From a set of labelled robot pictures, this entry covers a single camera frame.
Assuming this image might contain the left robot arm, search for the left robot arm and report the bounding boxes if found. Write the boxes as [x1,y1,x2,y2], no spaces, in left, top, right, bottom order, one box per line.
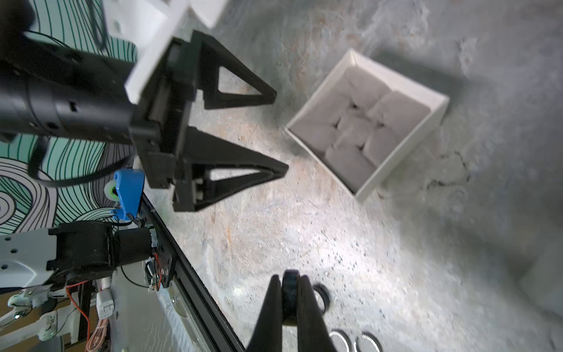
[1,1,288,212]

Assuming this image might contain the white gift box bow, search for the white gift box bow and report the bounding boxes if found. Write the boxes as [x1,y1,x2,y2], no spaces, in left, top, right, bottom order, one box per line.
[519,246,562,317]

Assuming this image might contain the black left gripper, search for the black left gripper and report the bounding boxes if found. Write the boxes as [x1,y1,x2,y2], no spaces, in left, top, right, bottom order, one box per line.
[129,31,289,213]

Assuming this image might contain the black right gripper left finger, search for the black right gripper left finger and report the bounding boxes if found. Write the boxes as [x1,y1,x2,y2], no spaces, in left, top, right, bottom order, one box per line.
[246,274,283,352]

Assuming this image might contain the blue left clamp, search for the blue left clamp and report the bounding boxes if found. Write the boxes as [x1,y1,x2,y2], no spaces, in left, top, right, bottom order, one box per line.
[104,168,145,221]

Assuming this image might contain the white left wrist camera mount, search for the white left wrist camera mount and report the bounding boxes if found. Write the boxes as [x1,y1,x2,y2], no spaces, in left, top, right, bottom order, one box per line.
[102,0,228,105]

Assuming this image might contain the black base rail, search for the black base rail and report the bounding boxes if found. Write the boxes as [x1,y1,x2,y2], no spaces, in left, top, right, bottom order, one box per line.
[141,195,245,351]

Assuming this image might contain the dark blue band ring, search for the dark blue band ring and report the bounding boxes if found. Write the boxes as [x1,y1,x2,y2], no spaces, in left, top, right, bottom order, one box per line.
[281,269,301,326]

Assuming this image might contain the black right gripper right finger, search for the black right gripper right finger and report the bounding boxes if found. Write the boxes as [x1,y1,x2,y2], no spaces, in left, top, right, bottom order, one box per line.
[297,276,336,352]

